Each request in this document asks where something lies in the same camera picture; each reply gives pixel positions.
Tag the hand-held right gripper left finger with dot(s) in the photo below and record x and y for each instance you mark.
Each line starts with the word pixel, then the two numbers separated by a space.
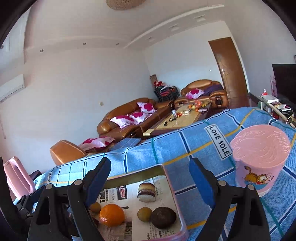
pixel 99 183

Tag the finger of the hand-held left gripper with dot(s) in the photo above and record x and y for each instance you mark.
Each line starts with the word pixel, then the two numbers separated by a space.
pixel 31 200

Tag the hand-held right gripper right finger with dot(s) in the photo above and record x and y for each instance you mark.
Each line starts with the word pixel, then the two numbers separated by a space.
pixel 203 185

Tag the small brown round fruit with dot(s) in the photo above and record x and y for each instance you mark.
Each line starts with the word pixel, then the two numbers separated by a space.
pixel 96 207
pixel 144 214

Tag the pink tin box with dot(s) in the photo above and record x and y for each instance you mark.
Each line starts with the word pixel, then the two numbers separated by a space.
pixel 175 201

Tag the large orange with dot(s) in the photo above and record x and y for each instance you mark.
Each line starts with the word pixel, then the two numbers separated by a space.
pixel 111 214

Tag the layered chocolate snack cake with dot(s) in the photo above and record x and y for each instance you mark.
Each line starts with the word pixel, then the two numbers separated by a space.
pixel 146 192

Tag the pink electric kettle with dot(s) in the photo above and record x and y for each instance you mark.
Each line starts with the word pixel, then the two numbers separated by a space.
pixel 17 176

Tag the newspaper sheet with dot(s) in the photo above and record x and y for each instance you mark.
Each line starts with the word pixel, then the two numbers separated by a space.
pixel 129 192

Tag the pink floral cloth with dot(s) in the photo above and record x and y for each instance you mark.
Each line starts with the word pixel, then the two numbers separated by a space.
pixel 97 142

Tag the brown leather seat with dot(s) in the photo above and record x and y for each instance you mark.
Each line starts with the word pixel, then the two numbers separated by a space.
pixel 67 151

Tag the blue plaid tablecloth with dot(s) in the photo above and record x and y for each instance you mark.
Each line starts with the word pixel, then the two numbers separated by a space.
pixel 185 143

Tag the brown leather sofa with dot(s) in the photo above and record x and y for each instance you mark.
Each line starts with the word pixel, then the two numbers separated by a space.
pixel 108 125

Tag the white pink floral pillow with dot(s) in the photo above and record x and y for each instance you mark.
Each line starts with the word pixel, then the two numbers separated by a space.
pixel 195 93
pixel 146 107
pixel 122 121
pixel 140 117

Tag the pink cartoon cat cup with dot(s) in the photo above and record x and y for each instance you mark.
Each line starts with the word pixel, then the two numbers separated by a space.
pixel 259 148

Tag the wooden coffee table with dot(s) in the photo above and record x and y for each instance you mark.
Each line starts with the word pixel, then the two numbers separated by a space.
pixel 175 120

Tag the purple blanket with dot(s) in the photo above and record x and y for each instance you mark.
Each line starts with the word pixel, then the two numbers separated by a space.
pixel 214 88

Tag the stacked dark chairs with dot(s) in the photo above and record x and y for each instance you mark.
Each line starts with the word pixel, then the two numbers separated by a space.
pixel 166 93

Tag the brown leather armchair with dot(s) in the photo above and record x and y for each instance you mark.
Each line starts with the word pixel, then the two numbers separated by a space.
pixel 201 84

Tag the television stand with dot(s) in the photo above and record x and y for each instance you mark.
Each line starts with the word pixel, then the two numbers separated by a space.
pixel 275 107

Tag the white air conditioner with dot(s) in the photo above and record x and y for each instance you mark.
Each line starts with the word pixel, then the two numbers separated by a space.
pixel 11 90

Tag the brown wooden door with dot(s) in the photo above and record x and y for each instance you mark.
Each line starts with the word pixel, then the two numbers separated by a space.
pixel 229 69

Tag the black television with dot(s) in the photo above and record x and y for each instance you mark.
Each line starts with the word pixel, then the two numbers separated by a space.
pixel 285 81

